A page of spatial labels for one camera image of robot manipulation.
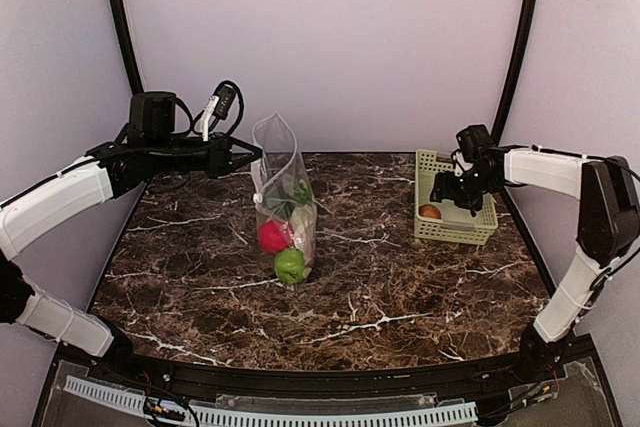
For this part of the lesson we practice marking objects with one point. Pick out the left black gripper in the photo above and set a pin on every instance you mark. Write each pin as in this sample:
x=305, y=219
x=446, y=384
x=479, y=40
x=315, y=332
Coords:
x=221, y=157

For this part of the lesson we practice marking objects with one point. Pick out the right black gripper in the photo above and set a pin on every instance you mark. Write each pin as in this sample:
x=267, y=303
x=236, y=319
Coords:
x=454, y=188

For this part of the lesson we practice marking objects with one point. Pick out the brown potato toy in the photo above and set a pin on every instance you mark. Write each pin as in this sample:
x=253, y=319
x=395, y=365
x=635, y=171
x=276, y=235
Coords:
x=429, y=211

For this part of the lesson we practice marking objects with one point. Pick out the clear zip top bag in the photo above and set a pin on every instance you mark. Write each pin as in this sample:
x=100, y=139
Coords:
x=280, y=166

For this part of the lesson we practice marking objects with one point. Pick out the red pepper toy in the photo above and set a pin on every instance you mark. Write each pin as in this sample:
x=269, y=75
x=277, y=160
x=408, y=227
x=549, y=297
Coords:
x=275, y=236

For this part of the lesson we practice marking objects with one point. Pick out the green apple toy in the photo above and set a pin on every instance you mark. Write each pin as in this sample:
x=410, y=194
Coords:
x=289, y=266

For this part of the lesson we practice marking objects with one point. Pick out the dark green pepper toy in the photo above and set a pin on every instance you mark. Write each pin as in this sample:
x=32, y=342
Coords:
x=279, y=204

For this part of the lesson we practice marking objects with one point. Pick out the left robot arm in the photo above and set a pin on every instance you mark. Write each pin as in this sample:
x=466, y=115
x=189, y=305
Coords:
x=147, y=145

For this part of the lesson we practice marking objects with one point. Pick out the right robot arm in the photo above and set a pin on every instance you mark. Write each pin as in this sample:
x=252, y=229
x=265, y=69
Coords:
x=607, y=225

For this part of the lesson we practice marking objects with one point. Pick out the green plastic basket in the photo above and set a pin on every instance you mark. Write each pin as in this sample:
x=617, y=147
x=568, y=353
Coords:
x=456, y=225

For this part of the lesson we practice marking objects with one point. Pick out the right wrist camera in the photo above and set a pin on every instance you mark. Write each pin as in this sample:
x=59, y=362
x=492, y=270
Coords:
x=472, y=141

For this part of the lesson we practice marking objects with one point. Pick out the right black corner post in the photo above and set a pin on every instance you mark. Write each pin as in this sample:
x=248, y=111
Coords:
x=520, y=44

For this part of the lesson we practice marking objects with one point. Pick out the black front table rail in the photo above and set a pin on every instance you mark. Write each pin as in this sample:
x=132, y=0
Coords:
x=486, y=378

